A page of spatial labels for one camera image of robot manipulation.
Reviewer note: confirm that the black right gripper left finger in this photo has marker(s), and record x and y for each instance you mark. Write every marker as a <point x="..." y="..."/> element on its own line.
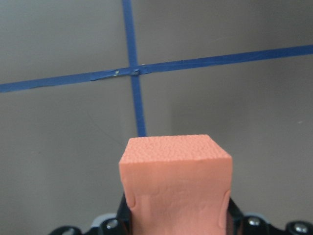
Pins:
<point x="113" y="223"/>

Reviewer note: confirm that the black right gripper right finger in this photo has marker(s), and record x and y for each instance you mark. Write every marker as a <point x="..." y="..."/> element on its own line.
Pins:
<point x="239" y="223"/>

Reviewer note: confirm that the orange foam block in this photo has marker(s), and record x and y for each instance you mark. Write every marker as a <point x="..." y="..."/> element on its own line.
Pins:
<point x="176" y="185"/>

